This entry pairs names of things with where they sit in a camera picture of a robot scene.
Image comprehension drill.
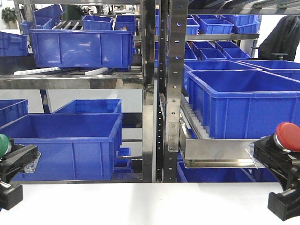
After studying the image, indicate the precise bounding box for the blue crate upper left edge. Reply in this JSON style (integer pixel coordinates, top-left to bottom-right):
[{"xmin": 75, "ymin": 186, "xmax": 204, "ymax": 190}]
[{"xmin": 0, "ymin": 31, "xmax": 28, "ymax": 56}]

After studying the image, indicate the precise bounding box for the blue bin far left edge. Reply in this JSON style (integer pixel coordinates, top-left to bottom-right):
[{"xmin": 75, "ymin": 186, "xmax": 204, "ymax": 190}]
[{"xmin": 0, "ymin": 99, "xmax": 28, "ymax": 126}]

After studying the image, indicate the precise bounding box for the large blue bin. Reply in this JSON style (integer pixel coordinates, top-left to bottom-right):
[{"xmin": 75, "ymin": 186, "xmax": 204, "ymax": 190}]
[
  {"xmin": 29, "ymin": 30, "xmax": 134, "ymax": 70},
  {"xmin": 0, "ymin": 113, "xmax": 123, "ymax": 181}
]

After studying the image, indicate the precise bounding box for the blue bin behind right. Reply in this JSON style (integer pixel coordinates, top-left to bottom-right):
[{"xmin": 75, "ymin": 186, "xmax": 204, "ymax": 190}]
[{"xmin": 182, "ymin": 60, "xmax": 259, "ymax": 91}]

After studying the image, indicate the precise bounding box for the potted plant far left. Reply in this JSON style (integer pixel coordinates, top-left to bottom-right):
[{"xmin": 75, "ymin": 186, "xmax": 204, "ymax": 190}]
[{"xmin": 2, "ymin": 7, "xmax": 17, "ymax": 29}]

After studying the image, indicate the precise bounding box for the blue bin behind lower left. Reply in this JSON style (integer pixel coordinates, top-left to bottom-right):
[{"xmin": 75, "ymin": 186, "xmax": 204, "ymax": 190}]
[{"xmin": 53, "ymin": 99, "xmax": 122, "ymax": 114}]

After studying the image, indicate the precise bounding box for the red mushroom push button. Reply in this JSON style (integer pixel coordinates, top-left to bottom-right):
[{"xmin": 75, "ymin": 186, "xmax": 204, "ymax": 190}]
[{"xmin": 274, "ymin": 122, "xmax": 300, "ymax": 153}]

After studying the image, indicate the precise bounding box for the large blue bin lower left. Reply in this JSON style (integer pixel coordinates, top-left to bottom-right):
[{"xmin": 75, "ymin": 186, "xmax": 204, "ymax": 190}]
[{"xmin": 0, "ymin": 113, "xmax": 123, "ymax": 181}]

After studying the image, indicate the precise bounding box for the green mushroom push button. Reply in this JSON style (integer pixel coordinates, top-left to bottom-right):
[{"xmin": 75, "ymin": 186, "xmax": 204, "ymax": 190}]
[{"xmin": 0, "ymin": 134, "xmax": 12, "ymax": 158}]

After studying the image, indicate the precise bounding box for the black jacket on chair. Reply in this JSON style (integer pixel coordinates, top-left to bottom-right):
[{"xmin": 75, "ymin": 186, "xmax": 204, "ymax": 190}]
[{"xmin": 258, "ymin": 15, "xmax": 300, "ymax": 61}]

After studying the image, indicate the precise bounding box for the large blue bin upper left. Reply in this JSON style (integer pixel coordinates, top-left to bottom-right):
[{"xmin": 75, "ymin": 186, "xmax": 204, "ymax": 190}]
[{"xmin": 29, "ymin": 30, "xmax": 134, "ymax": 70}]

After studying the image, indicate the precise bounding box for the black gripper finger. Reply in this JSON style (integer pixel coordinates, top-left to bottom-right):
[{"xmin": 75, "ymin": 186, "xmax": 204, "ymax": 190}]
[
  {"xmin": 253, "ymin": 135, "xmax": 300, "ymax": 190},
  {"xmin": 0, "ymin": 144, "xmax": 38, "ymax": 183},
  {"xmin": 268, "ymin": 188, "xmax": 300, "ymax": 221},
  {"xmin": 0, "ymin": 181, "xmax": 23, "ymax": 210}
]

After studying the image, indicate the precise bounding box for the stainless steel shelf rack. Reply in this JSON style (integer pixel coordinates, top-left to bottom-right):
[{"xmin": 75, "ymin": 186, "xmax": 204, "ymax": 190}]
[{"xmin": 0, "ymin": 0, "xmax": 300, "ymax": 182}]

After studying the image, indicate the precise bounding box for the large blue bin right shelf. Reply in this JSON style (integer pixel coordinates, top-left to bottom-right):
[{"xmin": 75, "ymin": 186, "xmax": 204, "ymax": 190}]
[{"xmin": 187, "ymin": 70, "xmax": 300, "ymax": 139}]

